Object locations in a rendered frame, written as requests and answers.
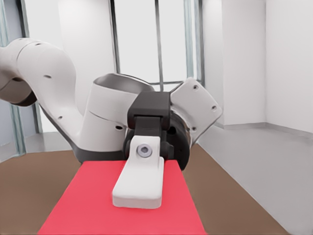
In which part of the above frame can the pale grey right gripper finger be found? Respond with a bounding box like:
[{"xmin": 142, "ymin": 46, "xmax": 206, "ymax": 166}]
[{"xmin": 112, "ymin": 116, "xmax": 165, "ymax": 210}]

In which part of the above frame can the red wooden cube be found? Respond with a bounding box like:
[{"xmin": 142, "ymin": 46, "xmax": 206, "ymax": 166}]
[{"xmin": 37, "ymin": 160, "xmax": 206, "ymax": 235}]

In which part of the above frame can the silver frame crossbar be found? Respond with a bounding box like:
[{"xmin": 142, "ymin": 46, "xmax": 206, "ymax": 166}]
[{"xmin": 146, "ymin": 80, "xmax": 185, "ymax": 86}]

